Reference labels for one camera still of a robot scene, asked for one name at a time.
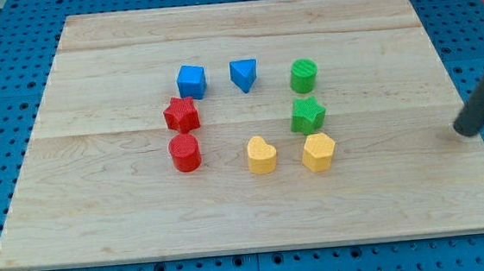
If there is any green star block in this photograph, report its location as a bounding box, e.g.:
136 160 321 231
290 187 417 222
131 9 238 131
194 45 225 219
291 96 326 136

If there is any yellow hexagon block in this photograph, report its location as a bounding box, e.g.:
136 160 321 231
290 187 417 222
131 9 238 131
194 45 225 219
302 133 336 173

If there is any green cylinder block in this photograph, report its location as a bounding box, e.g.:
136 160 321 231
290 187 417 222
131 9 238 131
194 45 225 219
290 59 317 94

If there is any yellow heart block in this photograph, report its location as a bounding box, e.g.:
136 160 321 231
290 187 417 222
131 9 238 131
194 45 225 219
247 135 278 175

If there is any wooden board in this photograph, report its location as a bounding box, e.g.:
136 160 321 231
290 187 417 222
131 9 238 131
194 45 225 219
0 0 484 271

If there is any blue triangle block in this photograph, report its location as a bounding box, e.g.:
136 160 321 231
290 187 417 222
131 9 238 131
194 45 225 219
229 60 257 94

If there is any blue cube block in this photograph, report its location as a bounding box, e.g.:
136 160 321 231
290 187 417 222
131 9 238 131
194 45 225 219
176 66 207 100

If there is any red star block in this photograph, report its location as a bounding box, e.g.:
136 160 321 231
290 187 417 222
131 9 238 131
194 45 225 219
163 97 200 134

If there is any red cylinder block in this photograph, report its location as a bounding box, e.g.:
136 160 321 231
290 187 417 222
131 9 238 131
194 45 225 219
168 134 202 173

